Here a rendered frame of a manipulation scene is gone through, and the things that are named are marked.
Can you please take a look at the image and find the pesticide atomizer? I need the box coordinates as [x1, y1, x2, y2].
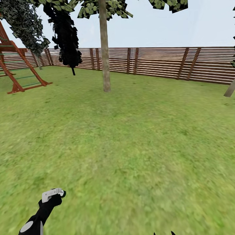
[59, 190, 66, 197]

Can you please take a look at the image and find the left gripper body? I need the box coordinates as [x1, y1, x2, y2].
[38, 194, 62, 215]

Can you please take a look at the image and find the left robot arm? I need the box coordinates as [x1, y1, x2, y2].
[19, 188, 62, 235]

